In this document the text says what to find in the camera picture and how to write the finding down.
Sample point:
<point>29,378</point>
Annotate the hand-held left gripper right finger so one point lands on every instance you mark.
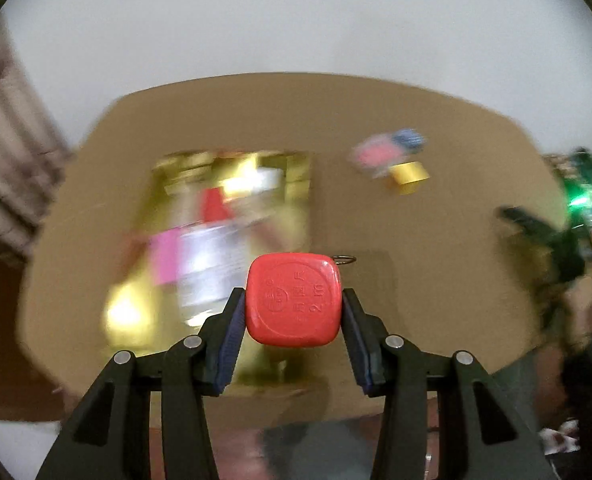
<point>359,347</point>

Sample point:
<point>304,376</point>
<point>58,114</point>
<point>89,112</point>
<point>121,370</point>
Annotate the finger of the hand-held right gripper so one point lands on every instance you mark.
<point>530,225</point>

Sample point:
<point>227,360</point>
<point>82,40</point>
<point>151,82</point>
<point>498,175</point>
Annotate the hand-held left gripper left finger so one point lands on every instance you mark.
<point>228,345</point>

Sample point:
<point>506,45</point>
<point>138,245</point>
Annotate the red square tape measure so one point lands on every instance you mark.
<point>293,300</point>

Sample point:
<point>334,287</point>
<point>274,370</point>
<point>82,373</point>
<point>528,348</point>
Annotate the clear plastic box blue label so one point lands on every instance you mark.
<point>211,260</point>

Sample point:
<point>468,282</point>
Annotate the pink rectangular box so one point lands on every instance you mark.
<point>166,255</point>

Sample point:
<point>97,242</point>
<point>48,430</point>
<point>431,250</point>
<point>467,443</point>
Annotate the gold reflective tray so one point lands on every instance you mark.
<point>276,200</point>

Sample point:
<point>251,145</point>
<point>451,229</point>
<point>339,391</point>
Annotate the yellow cube box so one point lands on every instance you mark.
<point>408,175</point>

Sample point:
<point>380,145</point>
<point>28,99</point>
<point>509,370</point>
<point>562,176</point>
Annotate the clear box with red insert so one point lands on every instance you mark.
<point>373,155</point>

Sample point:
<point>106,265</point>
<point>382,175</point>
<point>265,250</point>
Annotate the beige curtain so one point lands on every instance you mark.
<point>6,135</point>

